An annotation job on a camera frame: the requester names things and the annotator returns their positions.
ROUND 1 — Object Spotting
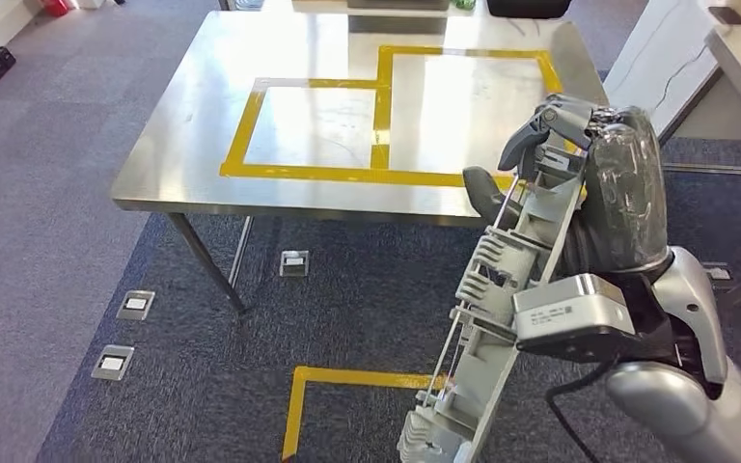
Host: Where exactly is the black camera cable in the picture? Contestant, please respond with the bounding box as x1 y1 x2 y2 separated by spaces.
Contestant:
544 357 621 463

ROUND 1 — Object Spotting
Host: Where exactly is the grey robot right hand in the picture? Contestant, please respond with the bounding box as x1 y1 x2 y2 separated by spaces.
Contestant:
462 94 671 275

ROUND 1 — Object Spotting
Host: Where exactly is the white partition panel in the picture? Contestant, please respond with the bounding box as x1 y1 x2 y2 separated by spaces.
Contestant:
602 0 725 141

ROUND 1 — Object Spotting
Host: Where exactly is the steel workbench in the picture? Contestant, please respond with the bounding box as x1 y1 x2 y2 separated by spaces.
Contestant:
109 9 608 315

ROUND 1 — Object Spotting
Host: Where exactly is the steel floor outlet box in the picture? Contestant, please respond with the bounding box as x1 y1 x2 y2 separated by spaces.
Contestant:
90 343 136 383
279 249 312 279
116 289 157 323
701 263 734 284

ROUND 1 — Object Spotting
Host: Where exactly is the grey plastic wheel cover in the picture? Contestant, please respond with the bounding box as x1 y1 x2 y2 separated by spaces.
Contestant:
396 137 590 463

